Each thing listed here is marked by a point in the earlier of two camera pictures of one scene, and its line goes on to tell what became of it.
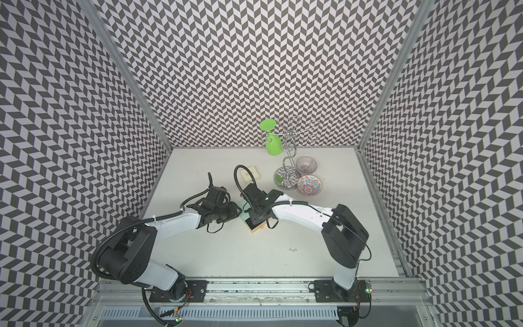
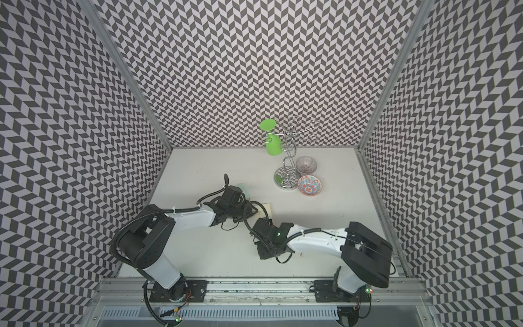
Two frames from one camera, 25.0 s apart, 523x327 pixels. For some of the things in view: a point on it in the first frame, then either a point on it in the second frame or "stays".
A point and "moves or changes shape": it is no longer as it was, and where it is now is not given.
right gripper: (255, 219) to (263, 254)
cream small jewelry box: (247, 176) moves or changes shape
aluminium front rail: (267, 291) stays
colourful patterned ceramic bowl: (309, 185) stays
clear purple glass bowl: (306, 165) stays
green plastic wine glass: (274, 145) stays
